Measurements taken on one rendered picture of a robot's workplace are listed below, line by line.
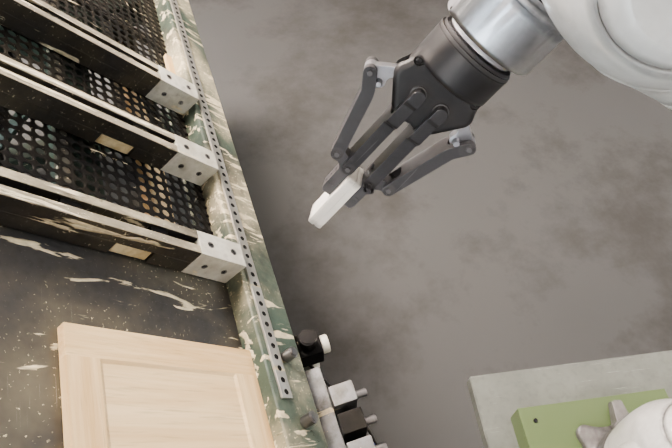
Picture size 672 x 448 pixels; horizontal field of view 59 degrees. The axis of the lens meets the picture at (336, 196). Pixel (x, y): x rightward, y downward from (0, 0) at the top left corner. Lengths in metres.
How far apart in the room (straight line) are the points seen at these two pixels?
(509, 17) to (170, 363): 0.85
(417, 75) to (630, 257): 2.23
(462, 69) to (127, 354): 0.77
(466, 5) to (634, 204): 2.43
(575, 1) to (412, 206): 2.31
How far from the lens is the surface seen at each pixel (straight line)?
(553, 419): 1.38
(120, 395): 1.04
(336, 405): 1.37
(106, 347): 1.06
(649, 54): 0.28
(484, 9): 0.47
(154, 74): 1.62
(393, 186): 0.57
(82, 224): 1.12
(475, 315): 2.35
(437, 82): 0.52
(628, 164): 3.01
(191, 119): 1.69
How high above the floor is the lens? 2.06
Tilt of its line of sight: 53 degrees down
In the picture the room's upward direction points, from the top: straight up
